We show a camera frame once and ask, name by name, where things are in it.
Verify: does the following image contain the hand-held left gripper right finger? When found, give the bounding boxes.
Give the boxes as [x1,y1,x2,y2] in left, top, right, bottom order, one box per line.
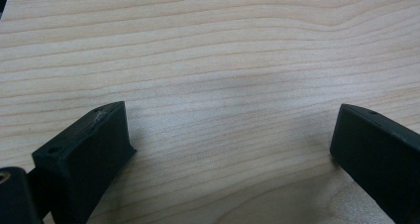
[329,103,420,224]

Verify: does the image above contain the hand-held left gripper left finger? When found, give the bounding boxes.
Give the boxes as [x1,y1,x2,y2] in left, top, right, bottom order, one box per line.
[27,100,138,224]

